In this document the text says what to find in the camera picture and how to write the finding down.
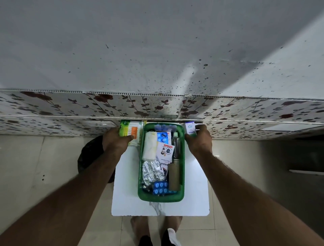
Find green plastic basket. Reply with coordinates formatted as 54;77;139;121
138;123;185;203

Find person's right hand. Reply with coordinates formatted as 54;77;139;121
184;124;213;156

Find person's left foot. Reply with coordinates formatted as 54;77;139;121
130;216;150;246

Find white red-print medicine box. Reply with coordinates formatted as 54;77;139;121
156;142;175;163

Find clear plastic packet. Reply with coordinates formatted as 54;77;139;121
154;124;178;133

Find person's right foot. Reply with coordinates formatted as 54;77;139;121
162;216;183;246

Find floral patterned counter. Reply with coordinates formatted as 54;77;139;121
0;0;324;140

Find dark slim bottle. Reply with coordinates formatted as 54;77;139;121
172;132;182;160

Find person's left hand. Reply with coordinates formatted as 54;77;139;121
102;126;134;156

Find small white medicine box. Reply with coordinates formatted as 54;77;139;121
184;122;197;137

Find black plastic bag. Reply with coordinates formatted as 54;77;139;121
77;135;116;183

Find white gauze roll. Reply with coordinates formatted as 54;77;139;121
142;131;158;162

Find brown cardboard tube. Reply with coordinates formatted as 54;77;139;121
168;159;181;192

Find person's foot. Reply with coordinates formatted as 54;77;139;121
162;216;183;246
130;216;150;246

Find white bar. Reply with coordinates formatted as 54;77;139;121
289;169;324;176

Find person's right forearm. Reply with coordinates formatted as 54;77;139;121
196;151;324;246

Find blue round-pill blister pack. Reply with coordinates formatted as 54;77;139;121
156;131;169;145

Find person's left forearm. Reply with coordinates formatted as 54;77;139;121
0;150;121;246

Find blue oval-pill blister pack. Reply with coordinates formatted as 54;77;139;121
152;181;177;195

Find green cotton swab pack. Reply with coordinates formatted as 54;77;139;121
119;120;144;146

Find silver foil blister strips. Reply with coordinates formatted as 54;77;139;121
142;157;167;187

